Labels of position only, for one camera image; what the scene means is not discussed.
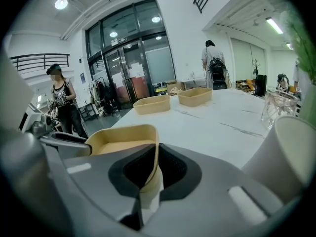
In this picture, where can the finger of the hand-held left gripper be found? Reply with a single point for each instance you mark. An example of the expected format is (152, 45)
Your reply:
(74, 149)
(69, 138)

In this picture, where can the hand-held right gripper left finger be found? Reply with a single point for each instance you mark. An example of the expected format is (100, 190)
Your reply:
(98, 176)

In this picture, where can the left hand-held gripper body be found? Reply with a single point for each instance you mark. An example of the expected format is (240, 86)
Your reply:
(37, 126)

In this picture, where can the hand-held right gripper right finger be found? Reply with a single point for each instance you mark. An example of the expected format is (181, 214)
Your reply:
(209, 181)

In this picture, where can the beige paper tray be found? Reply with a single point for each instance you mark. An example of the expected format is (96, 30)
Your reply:
(195, 99)
(116, 136)
(151, 106)

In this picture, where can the clothes rack with dark clothes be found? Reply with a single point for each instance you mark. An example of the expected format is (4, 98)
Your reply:
(106, 95)

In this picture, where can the grey ceramic mug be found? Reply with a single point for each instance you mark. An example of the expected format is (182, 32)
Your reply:
(284, 162)

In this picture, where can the black framed glass door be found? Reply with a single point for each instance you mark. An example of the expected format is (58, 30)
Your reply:
(128, 65)

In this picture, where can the crumpled beige paper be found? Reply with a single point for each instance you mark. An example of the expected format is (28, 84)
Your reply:
(177, 90)

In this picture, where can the clear glass mug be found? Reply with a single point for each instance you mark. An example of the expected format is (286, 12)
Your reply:
(279, 107)

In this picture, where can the wooden chair orange cushion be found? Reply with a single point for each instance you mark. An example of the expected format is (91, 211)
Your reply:
(247, 86)

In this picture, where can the cardboard box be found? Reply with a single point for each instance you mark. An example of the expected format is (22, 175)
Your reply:
(172, 86)

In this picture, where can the black cabinet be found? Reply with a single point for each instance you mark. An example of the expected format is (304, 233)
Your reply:
(261, 85)

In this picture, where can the black coat stand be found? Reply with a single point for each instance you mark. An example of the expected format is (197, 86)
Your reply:
(256, 69)

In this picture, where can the white vase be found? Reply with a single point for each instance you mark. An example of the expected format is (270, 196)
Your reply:
(309, 107)

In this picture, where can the round ceiling light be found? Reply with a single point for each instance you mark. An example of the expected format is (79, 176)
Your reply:
(61, 3)

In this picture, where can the tube ceiling light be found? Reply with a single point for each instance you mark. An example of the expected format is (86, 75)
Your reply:
(289, 46)
(274, 25)

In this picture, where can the white flower bouquet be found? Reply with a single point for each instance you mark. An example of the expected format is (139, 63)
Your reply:
(303, 48)

